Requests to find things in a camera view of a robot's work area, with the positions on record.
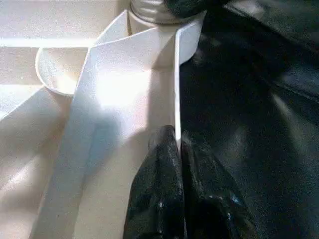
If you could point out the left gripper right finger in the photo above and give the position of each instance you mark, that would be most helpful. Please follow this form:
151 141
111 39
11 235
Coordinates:
209 204

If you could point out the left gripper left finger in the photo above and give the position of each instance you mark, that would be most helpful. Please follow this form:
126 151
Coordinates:
159 194

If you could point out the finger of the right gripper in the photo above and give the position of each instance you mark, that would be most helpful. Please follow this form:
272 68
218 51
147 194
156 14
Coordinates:
187 7

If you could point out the white plastic table leg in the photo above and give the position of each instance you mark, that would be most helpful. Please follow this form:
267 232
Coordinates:
149 12

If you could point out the white plastic table top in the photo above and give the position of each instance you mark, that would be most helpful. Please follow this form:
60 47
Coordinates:
87 112

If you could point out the black mat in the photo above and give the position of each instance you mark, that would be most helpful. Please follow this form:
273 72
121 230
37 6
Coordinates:
249 112

